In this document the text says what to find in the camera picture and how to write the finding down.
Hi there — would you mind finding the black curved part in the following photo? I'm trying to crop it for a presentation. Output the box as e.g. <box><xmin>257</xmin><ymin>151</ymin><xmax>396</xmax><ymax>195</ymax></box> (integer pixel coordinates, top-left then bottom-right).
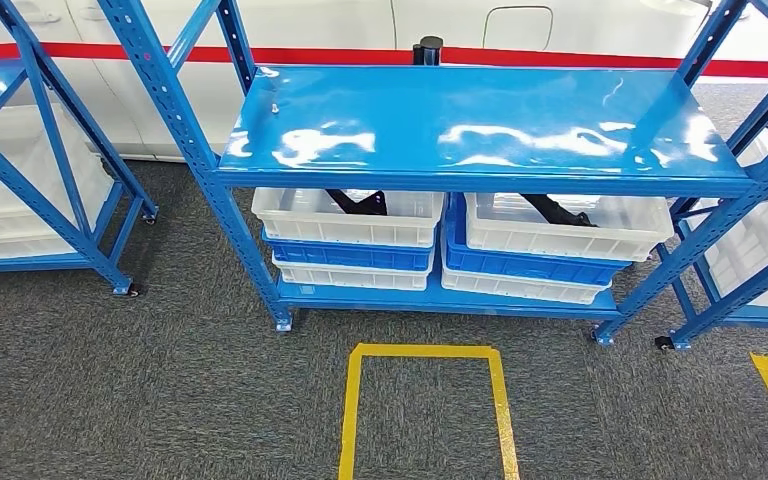
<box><xmin>325</xmin><ymin>189</ymin><xmax>389</xmax><ymax>217</ymax></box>
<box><xmin>520</xmin><ymin>193</ymin><xmax>599</xmax><ymax>229</ymax></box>

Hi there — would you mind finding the blue plastic crate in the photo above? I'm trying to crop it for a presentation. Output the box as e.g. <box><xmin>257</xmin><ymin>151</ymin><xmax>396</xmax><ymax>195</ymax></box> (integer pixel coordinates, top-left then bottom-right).
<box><xmin>261</xmin><ymin>228</ymin><xmax>438</xmax><ymax>273</ymax></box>
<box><xmin>442</xmin><ymin>195</ymin><xmax>632</xmax><ymax>287</ymax></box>

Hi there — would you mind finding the white car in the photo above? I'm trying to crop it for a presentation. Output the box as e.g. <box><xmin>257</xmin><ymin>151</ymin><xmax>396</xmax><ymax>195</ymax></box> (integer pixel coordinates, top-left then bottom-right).
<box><xmin>0</xmin><ymin>0</ymin><xmax>768</xmax><ymax>162</ymax></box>

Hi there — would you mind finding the black stanchion post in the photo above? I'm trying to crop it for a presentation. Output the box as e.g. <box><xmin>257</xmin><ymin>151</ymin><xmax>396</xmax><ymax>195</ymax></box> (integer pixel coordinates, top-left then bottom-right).
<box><xmin>412</xmin><ymin>36</ymin><xmax>445</xmax><ymax>66</ymax></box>

